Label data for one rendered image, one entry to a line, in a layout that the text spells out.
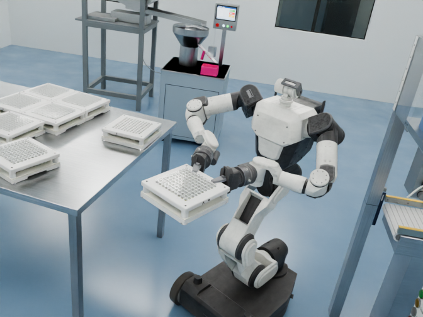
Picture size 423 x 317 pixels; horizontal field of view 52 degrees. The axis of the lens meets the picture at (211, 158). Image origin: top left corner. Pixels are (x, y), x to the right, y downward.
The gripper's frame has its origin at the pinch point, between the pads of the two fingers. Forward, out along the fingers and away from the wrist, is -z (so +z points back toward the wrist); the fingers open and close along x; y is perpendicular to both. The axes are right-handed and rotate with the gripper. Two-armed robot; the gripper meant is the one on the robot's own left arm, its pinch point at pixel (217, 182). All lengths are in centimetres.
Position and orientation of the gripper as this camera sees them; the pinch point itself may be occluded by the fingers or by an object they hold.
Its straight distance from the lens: 172.0
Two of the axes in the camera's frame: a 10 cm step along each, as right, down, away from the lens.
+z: 7.7, -1.9, 6.1
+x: -1.2, 8.9, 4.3
